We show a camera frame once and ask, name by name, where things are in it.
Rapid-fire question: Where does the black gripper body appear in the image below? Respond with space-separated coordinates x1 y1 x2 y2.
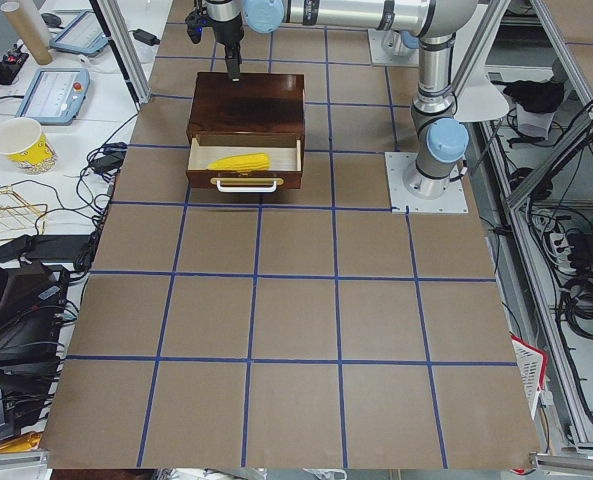
213 17 244 49

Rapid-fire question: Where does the wooden drawer with white handle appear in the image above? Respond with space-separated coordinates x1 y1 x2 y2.
186 133 304 193

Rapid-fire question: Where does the yellow corn cob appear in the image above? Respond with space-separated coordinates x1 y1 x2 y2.
206 152 271 174

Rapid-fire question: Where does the dark wooden drawer cabinet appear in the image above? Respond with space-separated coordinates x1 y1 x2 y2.
186 72 305 140

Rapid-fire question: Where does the black power adapter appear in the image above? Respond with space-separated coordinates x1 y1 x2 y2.
132 29 160 46

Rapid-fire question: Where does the blue teach pendant far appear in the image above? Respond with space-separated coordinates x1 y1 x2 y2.
50 10 108 56

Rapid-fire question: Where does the blue teach pendant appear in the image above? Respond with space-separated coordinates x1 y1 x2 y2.
50 10 108 56
16 68 91 126

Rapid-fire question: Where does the blue teach pendant near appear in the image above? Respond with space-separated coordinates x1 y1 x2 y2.
16 68 91 126

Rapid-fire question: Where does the cardboard tube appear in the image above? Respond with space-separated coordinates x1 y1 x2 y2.
0 0 53 66

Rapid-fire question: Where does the yellow popcorn paper cup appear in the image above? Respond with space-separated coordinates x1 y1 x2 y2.
0 117 58 174

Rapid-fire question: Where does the white chair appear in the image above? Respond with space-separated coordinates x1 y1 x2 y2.
452 50 509 123

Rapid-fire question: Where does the black power strip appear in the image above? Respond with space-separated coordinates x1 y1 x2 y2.
0 234 95 272

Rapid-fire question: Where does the red white plastic basket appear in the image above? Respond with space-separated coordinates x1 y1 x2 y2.
511 335 548 418

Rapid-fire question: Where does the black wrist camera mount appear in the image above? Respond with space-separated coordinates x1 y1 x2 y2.
185 7 211 44

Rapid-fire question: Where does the aluminium frame post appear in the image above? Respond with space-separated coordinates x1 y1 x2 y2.
95 0 151 105

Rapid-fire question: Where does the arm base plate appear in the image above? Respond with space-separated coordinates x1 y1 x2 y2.
368 29 419 68
385 152 468 215

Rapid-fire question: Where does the gold wire basket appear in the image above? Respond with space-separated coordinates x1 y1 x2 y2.
0 187 48 241

